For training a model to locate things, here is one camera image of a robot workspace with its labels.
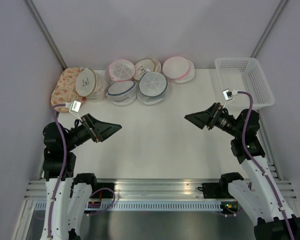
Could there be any left aluminium frame post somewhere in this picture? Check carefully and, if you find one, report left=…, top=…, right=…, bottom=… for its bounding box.
left=24, top=0, right=68, bottom=70

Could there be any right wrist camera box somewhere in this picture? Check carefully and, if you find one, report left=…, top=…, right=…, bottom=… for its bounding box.
left=222, top=89, right=233, bottom=102

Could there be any white slotted cable duct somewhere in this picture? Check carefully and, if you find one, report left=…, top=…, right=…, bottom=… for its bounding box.
left=34, top=201, right=238, bottom=212

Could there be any pink-trim ribbed laundry bag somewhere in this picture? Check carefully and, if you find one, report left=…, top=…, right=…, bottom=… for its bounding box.
left=105, top=58, right=136, bottom=84

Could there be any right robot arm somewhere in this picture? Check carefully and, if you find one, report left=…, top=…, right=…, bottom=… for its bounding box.
left=184, top=103, right=300, bottom=240

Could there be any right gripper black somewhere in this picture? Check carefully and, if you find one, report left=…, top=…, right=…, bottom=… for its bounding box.
left=185, top=102, right=242, bottom=138

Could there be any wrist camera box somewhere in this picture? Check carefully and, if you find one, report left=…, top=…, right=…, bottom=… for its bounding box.
left=222, top=89, right=233, bottom=102
left=67, top=100, right=82, bottom=113

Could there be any floral pink laundry bag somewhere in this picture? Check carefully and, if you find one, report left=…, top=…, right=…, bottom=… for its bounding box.
left=51, top=67, right=87, bottom=107

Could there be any beige bra-print laundry bag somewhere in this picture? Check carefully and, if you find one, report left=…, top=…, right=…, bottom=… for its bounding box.
left=75, top=68, right=109, bottom=102

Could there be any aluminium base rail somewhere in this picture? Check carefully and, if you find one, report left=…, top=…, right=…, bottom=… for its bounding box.
left=24, top=178, right=296, bottom=201

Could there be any white plastic basket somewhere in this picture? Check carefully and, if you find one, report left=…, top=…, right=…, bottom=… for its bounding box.
left=215, top=57, right=275, bottom=110

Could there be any right aluminium frame post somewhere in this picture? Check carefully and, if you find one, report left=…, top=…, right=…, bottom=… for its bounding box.
left=250, top=0, right=289, bottom=58

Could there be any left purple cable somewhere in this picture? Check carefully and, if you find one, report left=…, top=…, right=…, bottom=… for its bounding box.
left=46, top=103, right=70, bottom=240

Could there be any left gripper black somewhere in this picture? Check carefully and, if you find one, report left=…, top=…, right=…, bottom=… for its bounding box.
left=64, top=112, right=122, bottom=151

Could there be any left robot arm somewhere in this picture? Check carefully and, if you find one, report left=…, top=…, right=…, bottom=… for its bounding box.
left=41, top=113, right=122, bottom=240

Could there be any pink-trim white laundry bag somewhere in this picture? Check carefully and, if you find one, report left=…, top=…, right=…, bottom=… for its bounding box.
left=162, top=56, right=196, bottom=84

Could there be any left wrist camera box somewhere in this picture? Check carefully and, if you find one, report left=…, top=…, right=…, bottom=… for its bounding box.
left=67, top=100, right=82, bottom=113

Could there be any aluminium frame post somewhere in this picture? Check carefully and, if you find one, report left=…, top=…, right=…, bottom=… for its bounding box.
left=24, top=0, right=68, bottom=70
left=250, top=0, right=289, bottom=58

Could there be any blue-trim mesh laundry bag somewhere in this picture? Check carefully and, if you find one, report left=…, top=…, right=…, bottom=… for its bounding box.
left=137, top=71, right=168, bottom=106

